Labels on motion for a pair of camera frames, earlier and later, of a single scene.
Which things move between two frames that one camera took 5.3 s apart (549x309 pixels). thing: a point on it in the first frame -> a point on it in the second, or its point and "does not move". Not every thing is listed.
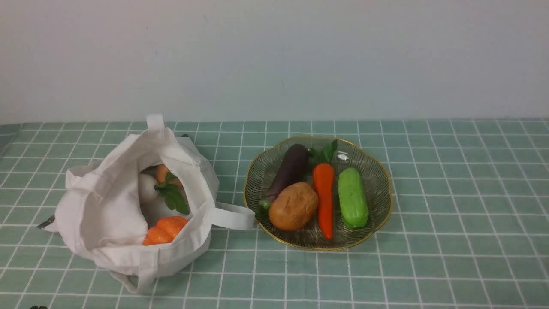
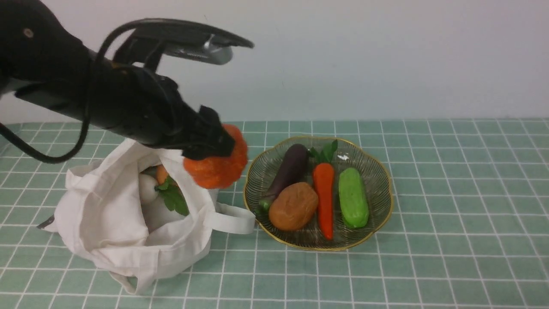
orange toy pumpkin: (165, 230) -> (219, 172)
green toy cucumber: (353, 204) does not move
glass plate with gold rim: (262, 166) does not move
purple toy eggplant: (294, 168) does not move
